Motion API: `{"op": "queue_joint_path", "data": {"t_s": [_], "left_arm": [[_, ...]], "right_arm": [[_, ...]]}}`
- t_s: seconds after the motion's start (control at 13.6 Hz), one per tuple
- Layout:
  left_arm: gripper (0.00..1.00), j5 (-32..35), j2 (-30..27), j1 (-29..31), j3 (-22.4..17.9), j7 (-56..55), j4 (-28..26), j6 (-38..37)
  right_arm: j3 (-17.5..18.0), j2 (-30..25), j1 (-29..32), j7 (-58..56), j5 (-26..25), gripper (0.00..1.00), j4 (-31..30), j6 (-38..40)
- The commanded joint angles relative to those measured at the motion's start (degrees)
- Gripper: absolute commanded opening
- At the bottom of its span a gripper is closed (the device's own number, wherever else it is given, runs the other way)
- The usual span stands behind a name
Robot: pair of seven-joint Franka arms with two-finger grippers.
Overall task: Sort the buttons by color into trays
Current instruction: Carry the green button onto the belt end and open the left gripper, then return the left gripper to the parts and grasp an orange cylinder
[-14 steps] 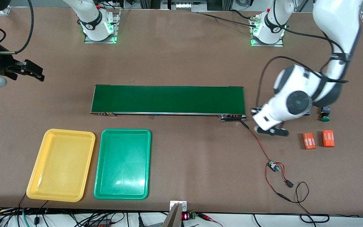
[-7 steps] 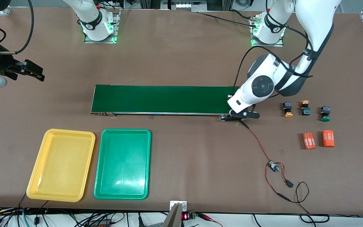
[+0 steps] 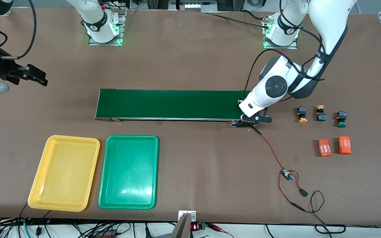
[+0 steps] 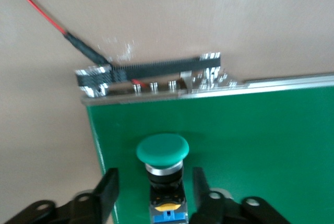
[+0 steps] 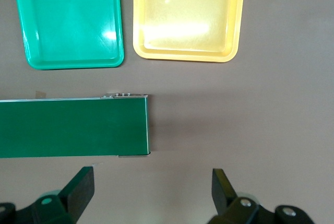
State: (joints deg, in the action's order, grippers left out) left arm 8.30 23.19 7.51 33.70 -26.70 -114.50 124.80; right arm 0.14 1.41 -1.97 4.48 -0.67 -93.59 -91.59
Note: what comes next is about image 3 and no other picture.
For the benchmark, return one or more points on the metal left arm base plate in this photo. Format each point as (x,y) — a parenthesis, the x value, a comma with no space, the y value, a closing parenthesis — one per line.
(291,46)

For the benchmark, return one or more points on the small red digit display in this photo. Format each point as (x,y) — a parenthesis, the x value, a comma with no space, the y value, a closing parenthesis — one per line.
(194,227)

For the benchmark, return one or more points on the small speed controller board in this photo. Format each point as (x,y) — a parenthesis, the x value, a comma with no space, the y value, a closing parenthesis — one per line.
(286,173)

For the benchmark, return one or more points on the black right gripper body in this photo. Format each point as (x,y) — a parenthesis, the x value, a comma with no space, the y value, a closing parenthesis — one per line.
(2,70)

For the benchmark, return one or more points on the silver mounting plate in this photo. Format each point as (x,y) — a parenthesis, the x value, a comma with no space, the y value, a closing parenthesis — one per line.
(192,216)

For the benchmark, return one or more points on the white power strip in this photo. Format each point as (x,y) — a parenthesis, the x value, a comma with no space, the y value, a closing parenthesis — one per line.
(193,6)

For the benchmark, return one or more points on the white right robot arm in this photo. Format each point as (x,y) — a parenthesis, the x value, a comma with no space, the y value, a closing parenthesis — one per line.
(98,19)

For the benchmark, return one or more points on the grey metal bar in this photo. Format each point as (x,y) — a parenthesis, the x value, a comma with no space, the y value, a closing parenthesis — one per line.
(181,229)

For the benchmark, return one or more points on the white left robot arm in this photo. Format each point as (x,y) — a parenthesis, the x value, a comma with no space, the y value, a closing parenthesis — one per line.
(276,86)

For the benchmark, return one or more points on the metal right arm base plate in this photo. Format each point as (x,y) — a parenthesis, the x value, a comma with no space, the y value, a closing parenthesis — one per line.
(123,33)

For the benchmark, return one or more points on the green mushroom push button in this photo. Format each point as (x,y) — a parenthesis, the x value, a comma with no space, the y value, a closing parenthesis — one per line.
(341,115)

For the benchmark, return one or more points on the yellow mushroom push button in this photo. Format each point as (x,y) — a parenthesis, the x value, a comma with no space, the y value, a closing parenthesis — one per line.
(302,110)
(320,116)

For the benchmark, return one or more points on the red black clip lead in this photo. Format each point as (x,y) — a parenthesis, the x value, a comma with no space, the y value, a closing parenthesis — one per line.
(215,226)

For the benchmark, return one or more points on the green conveyor belt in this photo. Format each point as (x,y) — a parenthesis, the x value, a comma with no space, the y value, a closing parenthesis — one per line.
(177,104)

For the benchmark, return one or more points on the yellow plastic tray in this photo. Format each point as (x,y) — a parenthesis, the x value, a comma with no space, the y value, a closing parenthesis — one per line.
(64,172)

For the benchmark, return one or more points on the orange cylinder white 4680 print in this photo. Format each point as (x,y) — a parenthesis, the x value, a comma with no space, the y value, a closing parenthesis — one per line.
(324,147)
(344,145)

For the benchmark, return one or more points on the green plastic tray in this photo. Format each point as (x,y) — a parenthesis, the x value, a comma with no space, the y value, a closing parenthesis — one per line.
(127,172)

